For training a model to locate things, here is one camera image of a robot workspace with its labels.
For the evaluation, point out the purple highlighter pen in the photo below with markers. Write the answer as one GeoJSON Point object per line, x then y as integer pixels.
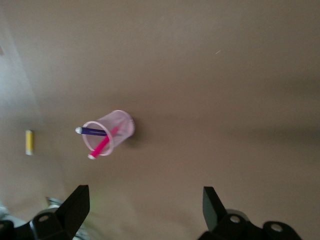
{"type": "Point", "coordinates": [91, 131]}

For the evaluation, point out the pink highlighter pen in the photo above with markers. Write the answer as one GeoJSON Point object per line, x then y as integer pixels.
{"type": "Point", "coordinates": [100, 147]}

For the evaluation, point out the yellow highlighter pen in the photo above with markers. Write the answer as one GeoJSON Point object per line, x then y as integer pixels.
{"type": "Point", "coordinates": [29, 141]}

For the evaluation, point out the pink mesh pen holder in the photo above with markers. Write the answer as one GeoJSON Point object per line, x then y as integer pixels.
{"type": "Point", "coordinates": [120, 121]}

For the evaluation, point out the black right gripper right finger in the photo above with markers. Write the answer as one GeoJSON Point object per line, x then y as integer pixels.
{"type": "Point", "coordinates": [215, 215]}

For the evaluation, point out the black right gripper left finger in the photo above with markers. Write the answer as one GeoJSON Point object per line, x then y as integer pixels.
{"type": "Point", "coordinates": [72, 212]}

